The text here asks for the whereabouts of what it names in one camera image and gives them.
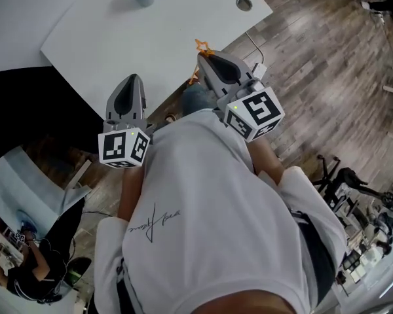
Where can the person's right forearm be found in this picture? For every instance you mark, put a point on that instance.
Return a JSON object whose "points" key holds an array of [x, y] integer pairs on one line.
{"points": [[268, 165]]}

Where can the white t-shirt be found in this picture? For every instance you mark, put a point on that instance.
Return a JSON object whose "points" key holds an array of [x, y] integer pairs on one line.
{"points": [[209, 208]]}

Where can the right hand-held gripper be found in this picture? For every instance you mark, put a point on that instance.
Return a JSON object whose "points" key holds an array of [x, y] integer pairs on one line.
{"points": [[258, 110]]}

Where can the person's left forearm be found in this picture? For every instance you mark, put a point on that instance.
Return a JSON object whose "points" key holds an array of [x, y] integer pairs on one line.
{"points": [[129, 195]]}

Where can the white power adapter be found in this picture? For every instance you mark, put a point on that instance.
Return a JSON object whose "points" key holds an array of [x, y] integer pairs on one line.
{"points": [[259, 70]]}

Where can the orange star stick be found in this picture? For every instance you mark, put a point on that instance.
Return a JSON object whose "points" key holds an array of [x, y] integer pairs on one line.
{"points": [[203, 47]]}

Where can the black office chair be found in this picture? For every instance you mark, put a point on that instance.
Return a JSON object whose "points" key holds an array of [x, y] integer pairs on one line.
{"points": [[342, 182]]}

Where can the brown shoe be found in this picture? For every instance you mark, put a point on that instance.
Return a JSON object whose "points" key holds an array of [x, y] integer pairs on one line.
{"points": [[171, 118]]}

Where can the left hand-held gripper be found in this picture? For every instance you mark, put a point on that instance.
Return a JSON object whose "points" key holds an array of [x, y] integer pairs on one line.
{"points": [[124, 149]]}

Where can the blue jeans leg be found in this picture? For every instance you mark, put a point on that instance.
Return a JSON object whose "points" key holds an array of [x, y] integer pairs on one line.
{"points": [[196, 100]]}

